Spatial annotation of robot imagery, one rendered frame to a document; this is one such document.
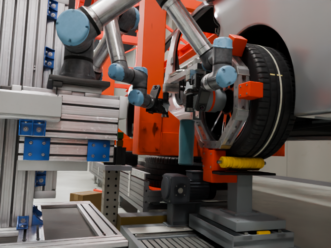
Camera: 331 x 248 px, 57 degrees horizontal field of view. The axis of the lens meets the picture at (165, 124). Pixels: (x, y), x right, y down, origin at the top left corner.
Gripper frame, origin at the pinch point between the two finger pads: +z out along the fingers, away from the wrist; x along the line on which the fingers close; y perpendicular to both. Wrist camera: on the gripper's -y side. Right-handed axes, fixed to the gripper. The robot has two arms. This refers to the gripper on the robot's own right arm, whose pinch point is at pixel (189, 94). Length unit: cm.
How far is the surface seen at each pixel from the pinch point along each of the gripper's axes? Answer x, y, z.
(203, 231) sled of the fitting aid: -23, -72, 25
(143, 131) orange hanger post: 5, -16, 62
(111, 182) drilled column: 22, -50, 76
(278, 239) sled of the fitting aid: -49, -69, -5
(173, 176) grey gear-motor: -10, -43, 42
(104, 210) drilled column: 25, -69, 76
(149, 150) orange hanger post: 0, -28, 62
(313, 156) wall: -412, -30, 323
